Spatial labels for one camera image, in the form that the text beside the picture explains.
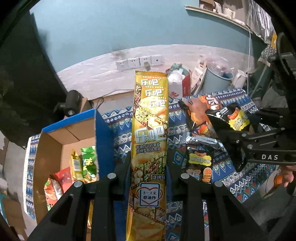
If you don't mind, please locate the black yellow small snack bag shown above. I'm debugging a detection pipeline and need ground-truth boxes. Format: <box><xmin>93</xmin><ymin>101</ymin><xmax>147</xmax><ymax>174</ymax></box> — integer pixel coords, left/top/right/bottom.
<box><xmin>205</xmin><ymin>102</ymin><xmax>251</xmax><ymax>140</ymax></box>

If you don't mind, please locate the red-orange snack bag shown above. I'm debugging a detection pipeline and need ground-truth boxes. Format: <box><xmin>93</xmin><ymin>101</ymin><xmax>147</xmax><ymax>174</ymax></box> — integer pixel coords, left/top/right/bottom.
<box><xmin>50</xmin><ymin>167</ymin><xmax>73</xmax><ymax>193</ymax></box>

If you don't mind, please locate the green pea snack bag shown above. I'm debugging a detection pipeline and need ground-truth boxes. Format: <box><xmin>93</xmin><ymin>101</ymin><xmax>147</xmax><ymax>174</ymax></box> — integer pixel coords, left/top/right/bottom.
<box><xmin>81</xmin><ymin>146</ymin><xmax>99</xmax><ymax>183</ymax></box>

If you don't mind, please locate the golden long chips pack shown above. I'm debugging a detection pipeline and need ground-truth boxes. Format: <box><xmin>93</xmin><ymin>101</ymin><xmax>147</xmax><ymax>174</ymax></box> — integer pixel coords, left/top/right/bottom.
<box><xmin>126</xmin><ymin>71</ymin><xmax>169</xmax><ymax>240</ymax></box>

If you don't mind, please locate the black orange noodle snack bag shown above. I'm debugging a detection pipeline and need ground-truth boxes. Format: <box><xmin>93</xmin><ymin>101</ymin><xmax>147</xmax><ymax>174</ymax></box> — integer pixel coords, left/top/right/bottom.
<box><xmin>179</xmin><ymin>94</ymin><xmax>223</xmax><ymax>138</ymax></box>

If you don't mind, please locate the orange green-label snack bag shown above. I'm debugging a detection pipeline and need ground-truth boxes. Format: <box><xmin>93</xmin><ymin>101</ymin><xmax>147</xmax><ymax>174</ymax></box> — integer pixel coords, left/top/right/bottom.
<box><xmin>44</xmin><ymin>178</ymin><xmax>63</xmax><ymax>211</ymax></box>

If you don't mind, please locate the yellow long snack pack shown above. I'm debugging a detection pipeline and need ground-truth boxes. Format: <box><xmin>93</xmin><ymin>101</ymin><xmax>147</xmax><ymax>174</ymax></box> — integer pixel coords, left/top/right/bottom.
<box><xmin>70</xmin><ymin>150</ymin><xmax>84</xmax><ymax>183</ymax></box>

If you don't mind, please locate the operator right hand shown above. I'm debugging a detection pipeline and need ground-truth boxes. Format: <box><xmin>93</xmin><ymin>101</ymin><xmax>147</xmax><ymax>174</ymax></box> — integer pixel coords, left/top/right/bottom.
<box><xmin>273</xmin><ymin>165</ymin><xmax>295</xmax><ymax>187</ymax></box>

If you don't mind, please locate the blue patterned bedspread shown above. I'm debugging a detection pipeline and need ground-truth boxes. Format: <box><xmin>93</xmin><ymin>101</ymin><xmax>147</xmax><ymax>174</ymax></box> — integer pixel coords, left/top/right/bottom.
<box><xmin>23</xmin><ymin>87</ymin><xmax>278</xmax><ymax>241</ymax></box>

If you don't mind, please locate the white kettle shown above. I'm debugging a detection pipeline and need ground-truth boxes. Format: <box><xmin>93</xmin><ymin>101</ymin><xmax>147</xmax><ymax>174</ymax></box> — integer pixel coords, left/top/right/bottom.
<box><xmin>232</xmin><ymin>70</ymin><xmax>247</xmax><ymax>88</ymax></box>

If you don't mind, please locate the black silver cookie snack bag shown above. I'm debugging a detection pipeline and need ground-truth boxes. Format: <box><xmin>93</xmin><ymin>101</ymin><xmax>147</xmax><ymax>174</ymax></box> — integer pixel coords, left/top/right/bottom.
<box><xmin>181</xmin><ymin>132</ymin><xmax>226</xmax><ymax>183</ymax></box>

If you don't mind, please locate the blue-rimmed cardboard box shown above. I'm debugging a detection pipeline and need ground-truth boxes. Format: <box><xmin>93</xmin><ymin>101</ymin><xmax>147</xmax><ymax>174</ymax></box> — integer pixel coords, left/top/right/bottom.
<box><xmin>33</xmin><ymin>109</ymin><xmax>115</xmax><ymax>222</ymax></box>

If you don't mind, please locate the grey-blue waste bin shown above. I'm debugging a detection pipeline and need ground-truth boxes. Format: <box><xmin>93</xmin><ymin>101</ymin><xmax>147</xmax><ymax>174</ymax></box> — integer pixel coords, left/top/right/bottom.
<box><xmin>201</xmin><ymin>68</ymin><xmax>234</xmax><ymax>94</ymax></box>

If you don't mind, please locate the white red paper bag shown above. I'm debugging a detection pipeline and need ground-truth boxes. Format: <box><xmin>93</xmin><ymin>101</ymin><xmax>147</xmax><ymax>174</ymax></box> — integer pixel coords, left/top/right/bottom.
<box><xmin>166</xmin><ymin>63</ymin><xmax>191</xmax><ymax>99</ymax></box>

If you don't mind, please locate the small brown cardboard box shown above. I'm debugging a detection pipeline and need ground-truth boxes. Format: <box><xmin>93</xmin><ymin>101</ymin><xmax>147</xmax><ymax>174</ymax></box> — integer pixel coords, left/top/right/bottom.
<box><xmin>64</xmin><ymin>98</ymin><xmax>92</xmax><ymax>119</ymax></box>

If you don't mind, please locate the black camera on tripod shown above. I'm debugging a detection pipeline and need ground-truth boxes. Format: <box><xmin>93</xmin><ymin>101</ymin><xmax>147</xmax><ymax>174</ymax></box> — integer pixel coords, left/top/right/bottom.
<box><xmin>53</xmin><ymin>90</ymin><xmax>82</xmax><ymax>118</ymax></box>

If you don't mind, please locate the grey plug with cable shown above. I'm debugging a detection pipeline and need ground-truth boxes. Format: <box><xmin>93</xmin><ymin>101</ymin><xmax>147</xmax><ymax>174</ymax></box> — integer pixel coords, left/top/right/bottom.
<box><xmin>144</xmin><ymin>61</ymin><xmax>151</xmax><ymax>71</ymax></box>

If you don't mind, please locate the white wall socket strip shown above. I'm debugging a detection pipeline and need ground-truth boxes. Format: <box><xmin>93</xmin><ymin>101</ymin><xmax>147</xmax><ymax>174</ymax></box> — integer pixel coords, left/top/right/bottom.
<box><xmin>116</xmin><ymin>54</ymin><xmax>164</xmax><ymax>71</ymax></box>

